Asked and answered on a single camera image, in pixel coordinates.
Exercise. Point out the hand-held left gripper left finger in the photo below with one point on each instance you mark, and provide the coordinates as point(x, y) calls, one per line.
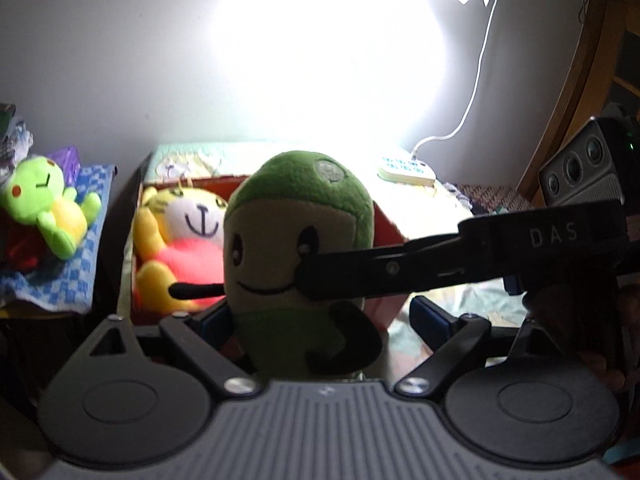
point(216, 321)

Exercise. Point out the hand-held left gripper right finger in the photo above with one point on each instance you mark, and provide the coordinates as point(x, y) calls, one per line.
point(429, 317)

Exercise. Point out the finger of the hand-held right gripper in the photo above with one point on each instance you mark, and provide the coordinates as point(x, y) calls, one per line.
point(380, 272)

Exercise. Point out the red cardboard box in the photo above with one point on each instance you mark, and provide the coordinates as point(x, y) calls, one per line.
point(385, 230)

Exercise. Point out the green plush doll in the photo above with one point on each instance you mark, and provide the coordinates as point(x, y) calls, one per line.
point(280, 230)

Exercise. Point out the yellow tiger plush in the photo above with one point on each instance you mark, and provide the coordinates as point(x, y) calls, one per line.
point(180, 260)

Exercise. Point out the brown patterned cloth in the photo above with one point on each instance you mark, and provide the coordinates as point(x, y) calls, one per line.
point(495, 197)

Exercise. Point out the white power strip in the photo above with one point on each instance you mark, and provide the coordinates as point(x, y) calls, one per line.
point(407, 170)

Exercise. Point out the blue checkered cloth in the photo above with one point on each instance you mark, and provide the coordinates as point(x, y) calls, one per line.
point(75, 280)

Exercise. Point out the green frog plush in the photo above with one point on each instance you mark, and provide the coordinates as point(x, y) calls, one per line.
point(60, 220)

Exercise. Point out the red cloth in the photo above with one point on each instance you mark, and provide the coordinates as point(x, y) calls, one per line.
point(20, 250)

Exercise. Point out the purple bag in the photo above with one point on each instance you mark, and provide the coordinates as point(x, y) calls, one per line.
point(67, 157)

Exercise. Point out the pile of clothes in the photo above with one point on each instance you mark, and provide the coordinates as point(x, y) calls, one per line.
point(12, 135)

